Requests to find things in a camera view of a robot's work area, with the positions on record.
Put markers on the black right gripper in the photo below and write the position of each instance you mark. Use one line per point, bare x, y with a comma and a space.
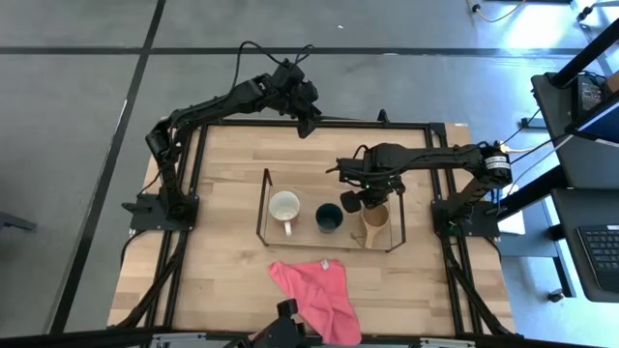
377, 166

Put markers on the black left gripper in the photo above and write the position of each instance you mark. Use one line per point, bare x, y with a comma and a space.
297, 92

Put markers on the dark green cup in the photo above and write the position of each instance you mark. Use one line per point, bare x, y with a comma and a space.
329, 220

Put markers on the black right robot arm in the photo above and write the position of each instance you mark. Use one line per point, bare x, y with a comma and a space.
445, 157

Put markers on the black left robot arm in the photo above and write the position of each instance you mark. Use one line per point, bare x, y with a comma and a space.
208, 104

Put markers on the pink cloth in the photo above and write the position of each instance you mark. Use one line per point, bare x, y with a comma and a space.
319, 295

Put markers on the yellow power strip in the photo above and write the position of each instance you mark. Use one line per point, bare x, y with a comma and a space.
501, 147

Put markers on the black side desk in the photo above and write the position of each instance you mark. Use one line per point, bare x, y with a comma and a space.
556, 145

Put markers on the black keyboard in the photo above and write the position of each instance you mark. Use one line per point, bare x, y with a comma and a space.
602, 256

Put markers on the black power adapter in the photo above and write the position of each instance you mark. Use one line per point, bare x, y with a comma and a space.
590, 94

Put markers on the black rig crossbar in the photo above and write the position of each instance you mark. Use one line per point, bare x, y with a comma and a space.
72, 338

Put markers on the black table frame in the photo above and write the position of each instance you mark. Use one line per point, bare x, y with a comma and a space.
367, 124

